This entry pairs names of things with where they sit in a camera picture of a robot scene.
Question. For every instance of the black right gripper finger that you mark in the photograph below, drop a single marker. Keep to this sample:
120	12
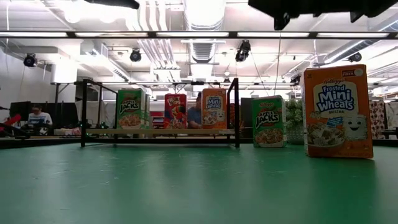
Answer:
270	12
265	3

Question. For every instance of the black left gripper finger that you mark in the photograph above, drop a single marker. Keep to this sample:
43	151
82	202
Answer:
109	1
121	5

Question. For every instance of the orange Mini Wheats cereal box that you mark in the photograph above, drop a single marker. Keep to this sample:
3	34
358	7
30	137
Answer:
337	124
214	109

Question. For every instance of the red Froot Loops cereal box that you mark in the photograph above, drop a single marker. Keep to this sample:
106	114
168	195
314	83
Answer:
175	112

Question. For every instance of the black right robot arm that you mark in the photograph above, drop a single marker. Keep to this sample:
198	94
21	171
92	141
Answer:
382	6

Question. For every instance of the black ceiling spotlight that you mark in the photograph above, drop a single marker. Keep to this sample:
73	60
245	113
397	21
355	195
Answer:
243	51
135	55
355	57
30	60

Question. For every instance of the small potted green plant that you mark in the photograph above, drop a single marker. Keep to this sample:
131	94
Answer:
294	130

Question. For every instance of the person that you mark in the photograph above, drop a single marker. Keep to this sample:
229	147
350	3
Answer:
38	118
195	112

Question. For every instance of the red floral patterned cloth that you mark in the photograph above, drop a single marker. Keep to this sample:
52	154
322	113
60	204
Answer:
377	119

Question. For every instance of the pale leaf patterned cloth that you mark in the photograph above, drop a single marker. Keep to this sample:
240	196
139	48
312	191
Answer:
392	115

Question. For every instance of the black partition screen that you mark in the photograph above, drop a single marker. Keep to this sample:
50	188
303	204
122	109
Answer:
18	109

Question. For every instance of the red angled bar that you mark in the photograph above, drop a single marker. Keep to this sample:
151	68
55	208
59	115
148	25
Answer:
14	119

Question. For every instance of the green table mat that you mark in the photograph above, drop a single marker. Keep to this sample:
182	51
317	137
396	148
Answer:
199	193

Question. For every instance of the silver ventilation duct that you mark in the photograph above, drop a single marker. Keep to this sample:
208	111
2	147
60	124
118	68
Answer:
203	18

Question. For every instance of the wooden shelf with black frame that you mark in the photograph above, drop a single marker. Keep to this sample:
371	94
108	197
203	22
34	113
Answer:
155	131

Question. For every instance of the black metal rig frame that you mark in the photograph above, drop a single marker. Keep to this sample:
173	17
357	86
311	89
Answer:
46	142

